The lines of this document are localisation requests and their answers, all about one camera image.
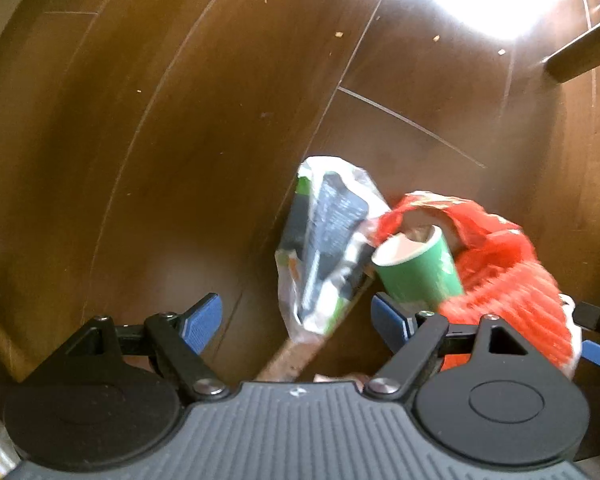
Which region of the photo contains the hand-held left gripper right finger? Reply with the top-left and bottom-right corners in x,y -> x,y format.
365,293 -> 531,401

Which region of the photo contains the brown cardboard piece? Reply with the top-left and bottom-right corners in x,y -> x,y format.
254,265 -> 377,386

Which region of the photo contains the green paper cup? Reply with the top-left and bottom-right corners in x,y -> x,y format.
370,225 -> 465,311

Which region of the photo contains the red plastic bag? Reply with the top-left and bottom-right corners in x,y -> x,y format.
372,191 -> 583,378

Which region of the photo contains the dark furniture leg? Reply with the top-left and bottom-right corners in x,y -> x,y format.
542,7 -> 600,84

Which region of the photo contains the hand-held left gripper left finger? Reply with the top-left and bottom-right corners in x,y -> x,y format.
45,293 -> 231,401

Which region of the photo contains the clear plastic snack bag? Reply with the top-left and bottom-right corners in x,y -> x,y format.
274,156 -> 393,345

